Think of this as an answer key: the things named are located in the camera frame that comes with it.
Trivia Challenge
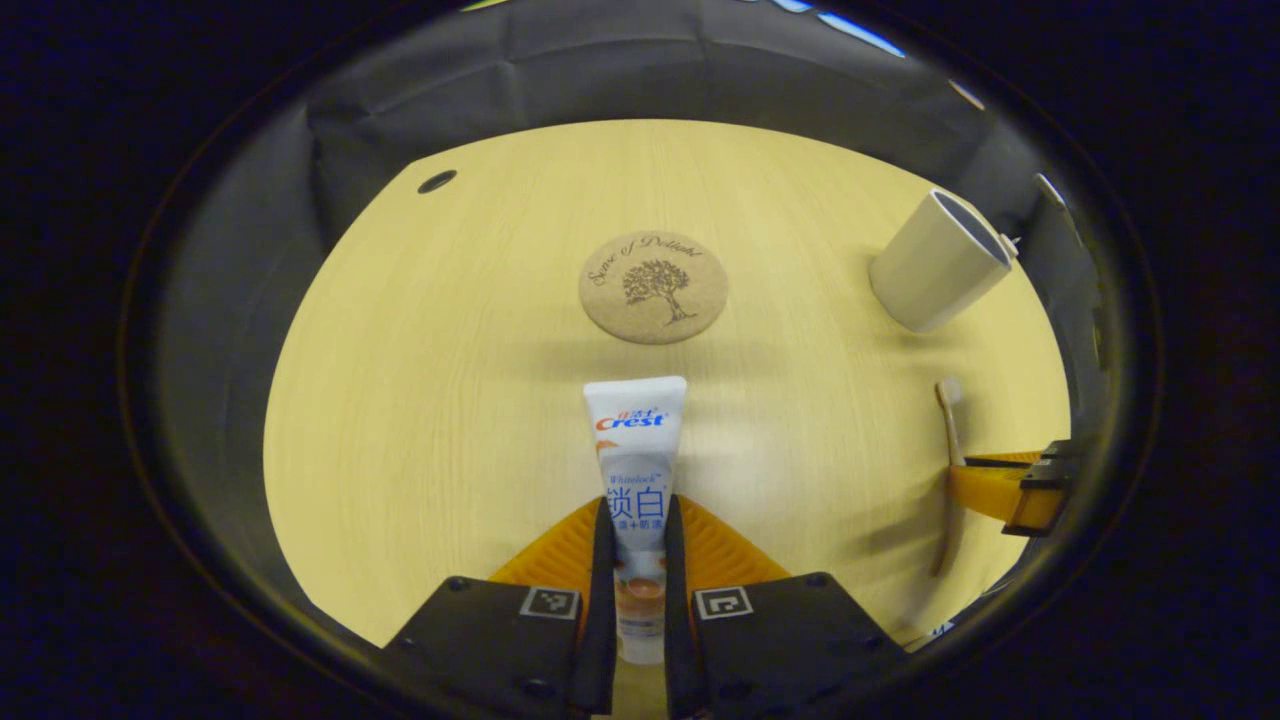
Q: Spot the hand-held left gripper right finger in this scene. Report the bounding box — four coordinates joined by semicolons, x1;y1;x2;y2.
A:
663;495;906;720

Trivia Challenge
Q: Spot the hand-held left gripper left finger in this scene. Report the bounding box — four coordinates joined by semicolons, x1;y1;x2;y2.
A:
385;497;619;720

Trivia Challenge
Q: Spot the beige toothbrush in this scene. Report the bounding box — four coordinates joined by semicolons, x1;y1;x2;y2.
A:
930;378;969;579

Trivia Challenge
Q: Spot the white toothpaste tube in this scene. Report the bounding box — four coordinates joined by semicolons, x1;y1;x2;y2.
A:
583;376;689;666

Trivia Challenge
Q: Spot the white cup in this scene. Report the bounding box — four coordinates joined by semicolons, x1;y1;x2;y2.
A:
868;188;1019;334

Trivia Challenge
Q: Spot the round cork coaster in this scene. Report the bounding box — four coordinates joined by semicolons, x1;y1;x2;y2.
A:
578;231;729;346

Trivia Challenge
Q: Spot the light wooden desktop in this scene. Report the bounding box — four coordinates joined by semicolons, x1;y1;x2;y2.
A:
262;120;1073;720

